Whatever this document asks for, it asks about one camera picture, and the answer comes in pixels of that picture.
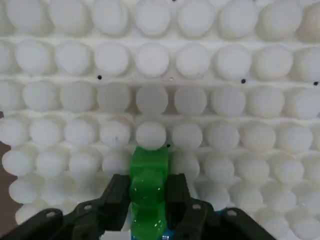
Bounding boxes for blue three-stud block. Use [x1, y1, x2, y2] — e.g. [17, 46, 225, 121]
[159, 226, 177, 240]

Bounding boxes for white studded baseplate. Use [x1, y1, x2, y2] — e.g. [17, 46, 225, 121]
[0, 0, 320, 240]

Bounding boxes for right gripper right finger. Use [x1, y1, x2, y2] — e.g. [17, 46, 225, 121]
[167, 172, 276, 240]

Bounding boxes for green two-stud block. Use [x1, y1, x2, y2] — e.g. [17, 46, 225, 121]
[128, 146, 170, 240]

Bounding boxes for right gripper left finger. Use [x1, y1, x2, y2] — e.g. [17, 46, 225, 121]
[0, 173, 132, 240]

